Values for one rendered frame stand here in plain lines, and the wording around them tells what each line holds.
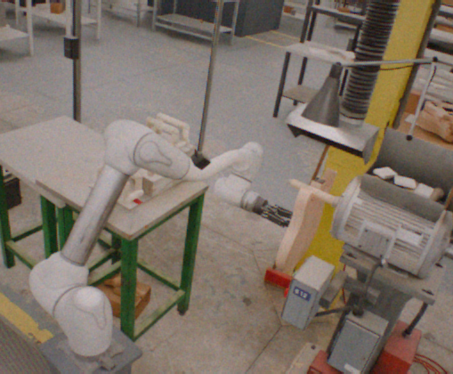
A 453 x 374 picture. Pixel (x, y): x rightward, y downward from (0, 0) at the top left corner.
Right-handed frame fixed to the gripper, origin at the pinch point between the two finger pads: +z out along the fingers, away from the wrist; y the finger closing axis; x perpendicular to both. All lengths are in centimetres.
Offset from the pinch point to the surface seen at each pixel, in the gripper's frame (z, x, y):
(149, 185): -68, -8, 13
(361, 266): 32.0, 4.0, 17.9
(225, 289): -48, -96, -64
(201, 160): -15, 35, 66
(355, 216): 23.4, 21.0, 19.4
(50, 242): -110, -55, 32
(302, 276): 17.0, 1.0, 38.1
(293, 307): 18.2, -11.4, 38.7
